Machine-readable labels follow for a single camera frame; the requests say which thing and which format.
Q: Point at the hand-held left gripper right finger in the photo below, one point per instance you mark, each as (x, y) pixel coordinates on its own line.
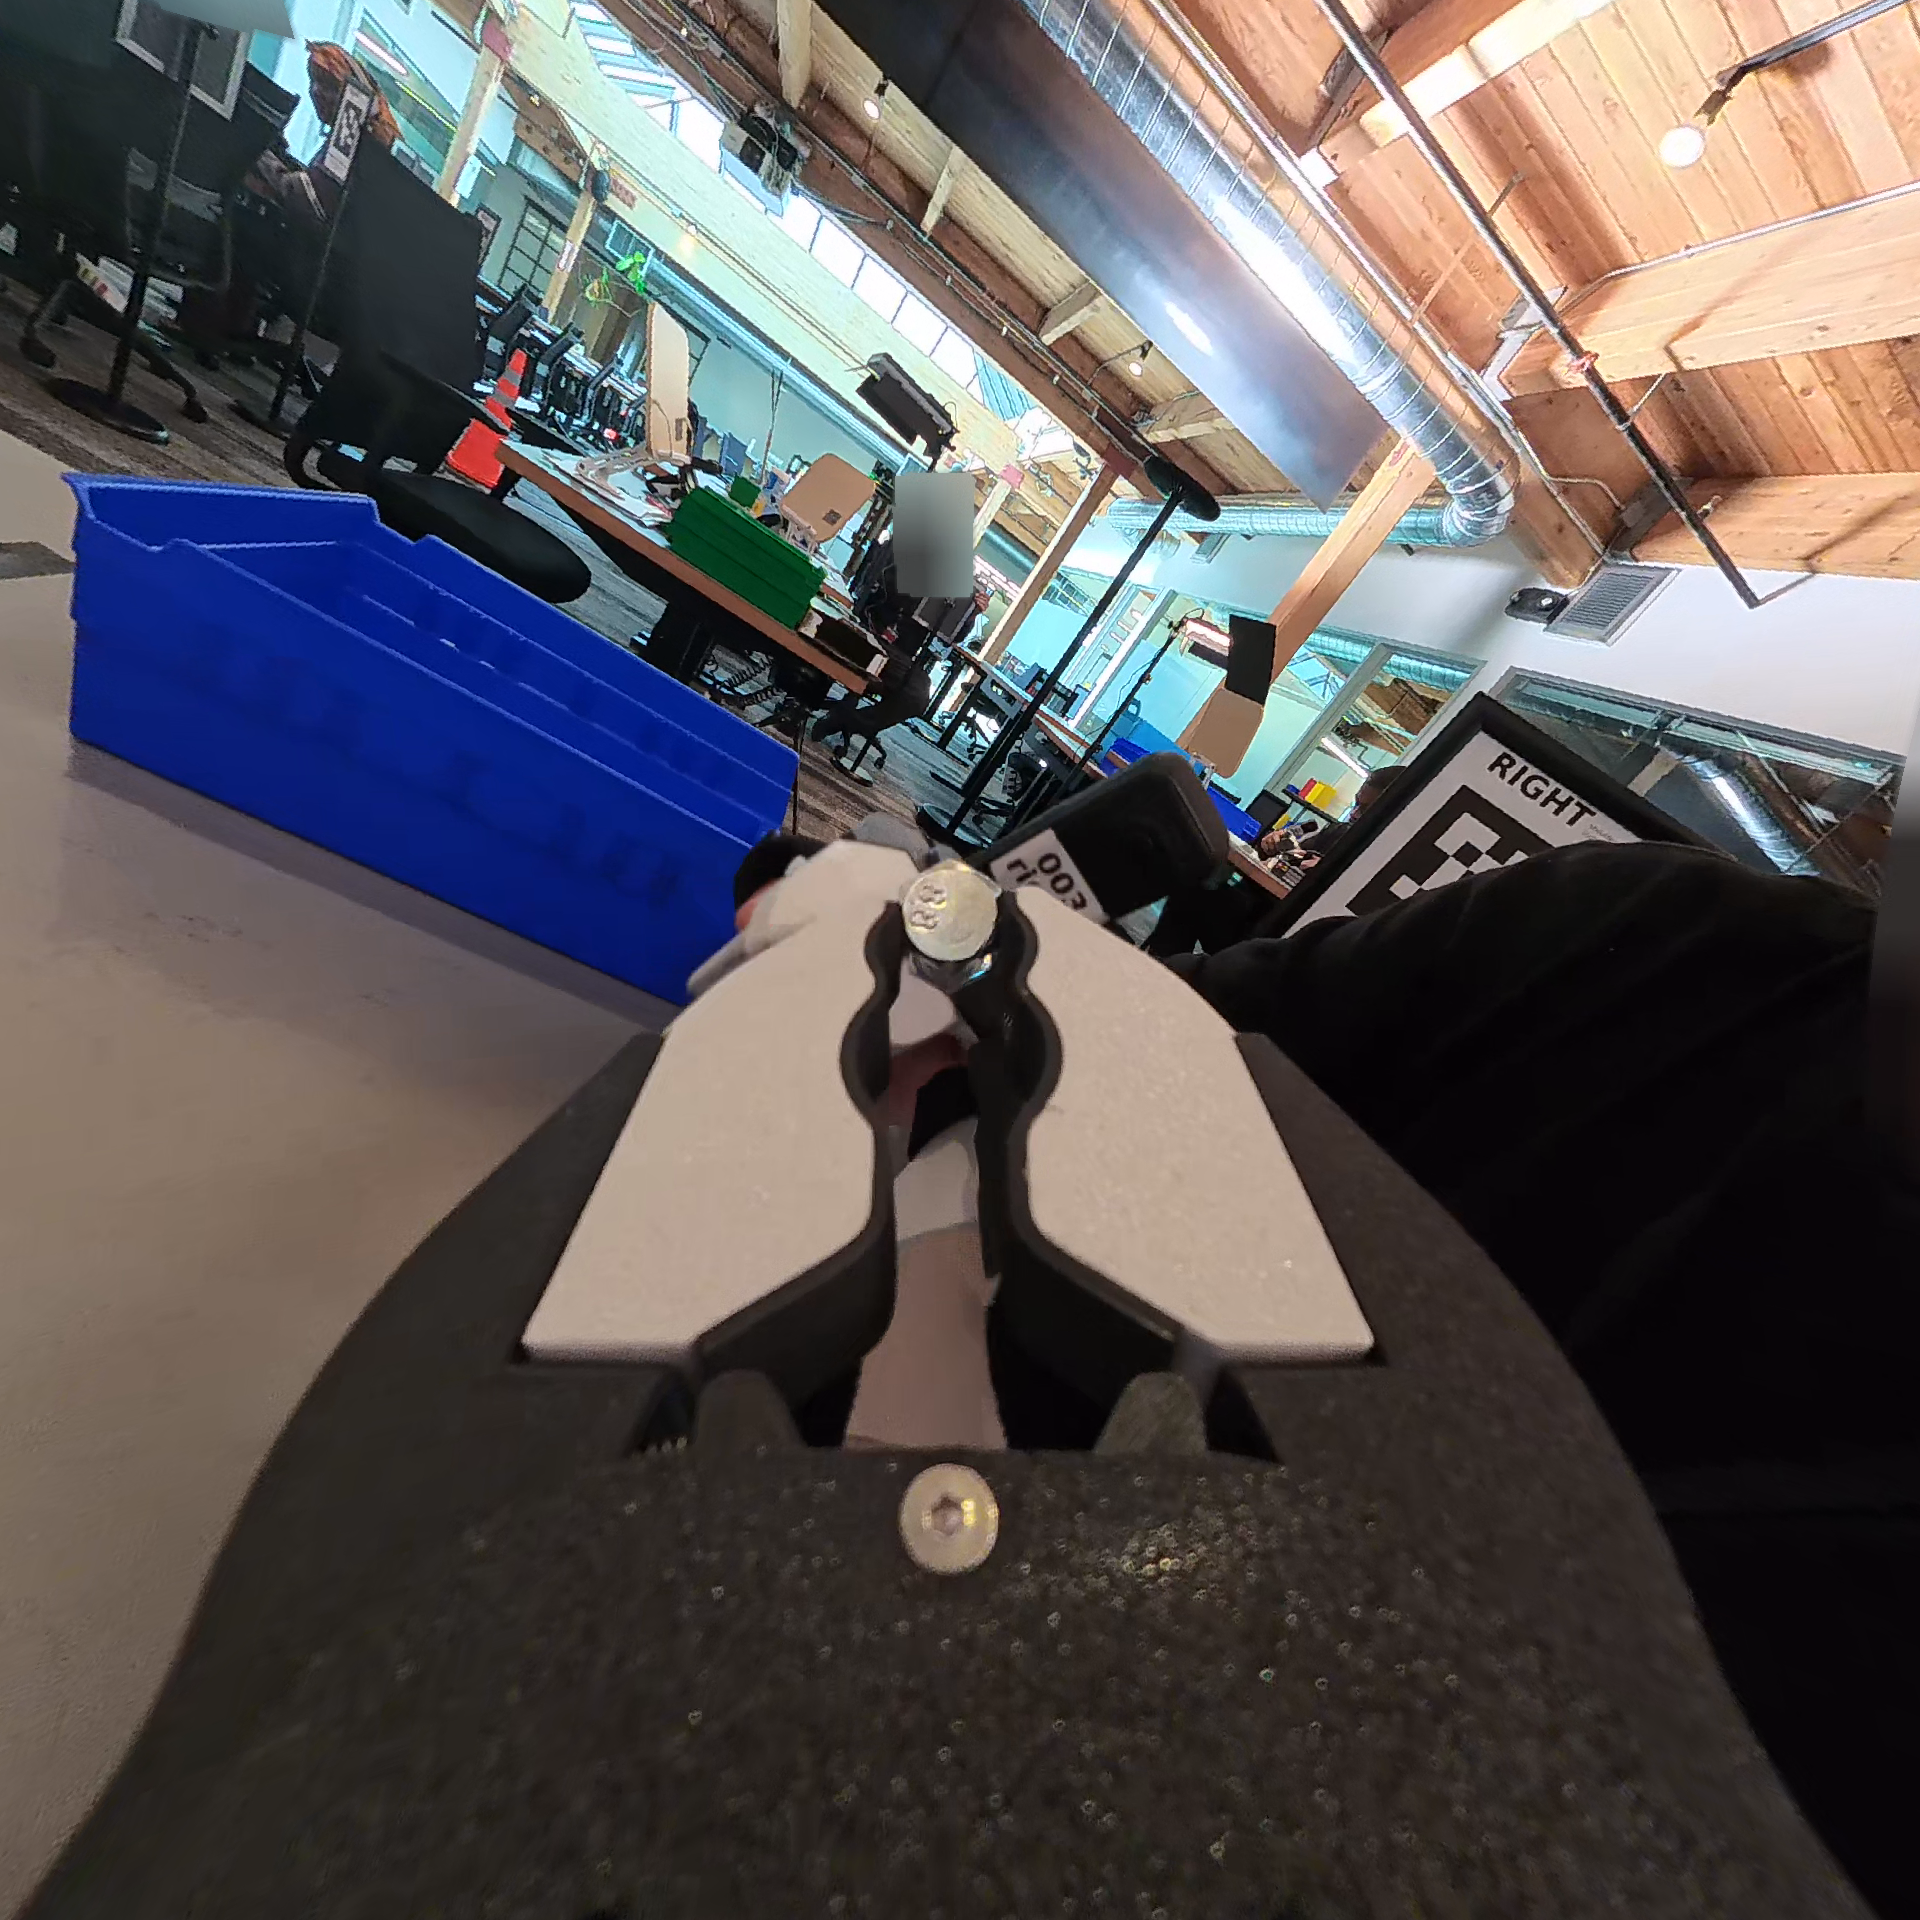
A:
(1171, 1184)

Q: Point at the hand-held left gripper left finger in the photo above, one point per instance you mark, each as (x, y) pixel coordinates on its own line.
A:
(720, 1184)

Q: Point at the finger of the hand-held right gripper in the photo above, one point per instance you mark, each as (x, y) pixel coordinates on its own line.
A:
(820, 902)

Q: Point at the silver hex bolt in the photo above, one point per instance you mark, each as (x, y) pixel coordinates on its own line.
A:
(949, 915)

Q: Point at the blue plastic bin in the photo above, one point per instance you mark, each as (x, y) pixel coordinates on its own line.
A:
(375, 675)

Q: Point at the person's right forearm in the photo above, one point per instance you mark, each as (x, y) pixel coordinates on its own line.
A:
(1576, 1079)

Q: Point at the person's right hand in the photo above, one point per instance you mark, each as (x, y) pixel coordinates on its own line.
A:
(918, 1073)

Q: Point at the cardboard panel with black device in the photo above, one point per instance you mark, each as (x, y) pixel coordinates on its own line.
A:
(1248, 651)

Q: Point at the black floor lamp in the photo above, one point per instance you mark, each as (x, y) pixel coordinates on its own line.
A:
(1184, 488)

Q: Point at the green plastic bin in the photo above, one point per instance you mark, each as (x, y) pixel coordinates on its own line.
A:
(743, 555)

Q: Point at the black white marker board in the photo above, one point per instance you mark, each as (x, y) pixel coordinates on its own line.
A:
(1500, 810)

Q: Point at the wooden board stand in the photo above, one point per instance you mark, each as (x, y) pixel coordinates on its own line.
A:
(827, 495)
(668, 383)

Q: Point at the wooden-edged table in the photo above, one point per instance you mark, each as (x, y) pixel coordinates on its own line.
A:
(630, 518)

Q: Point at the black studio light panel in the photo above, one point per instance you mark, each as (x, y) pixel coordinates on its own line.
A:
(909, 399)

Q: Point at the orange traffic cone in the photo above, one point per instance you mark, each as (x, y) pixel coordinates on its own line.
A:
(484, 450)

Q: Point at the green hanging plant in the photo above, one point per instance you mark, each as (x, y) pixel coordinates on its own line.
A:
(623, 277)

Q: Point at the black office chair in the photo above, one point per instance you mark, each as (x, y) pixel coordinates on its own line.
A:
(406, 271)

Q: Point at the ceiling projector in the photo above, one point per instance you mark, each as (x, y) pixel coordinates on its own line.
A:
(757, 142)

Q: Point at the round ceiling lamp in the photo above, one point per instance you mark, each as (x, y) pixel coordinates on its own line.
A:
(1683, 142)

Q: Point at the white wall vent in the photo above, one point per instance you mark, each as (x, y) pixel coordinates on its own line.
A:
(1613, 599)

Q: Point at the silver ventilation duct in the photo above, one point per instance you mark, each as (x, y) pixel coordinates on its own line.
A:
(1350, 299)

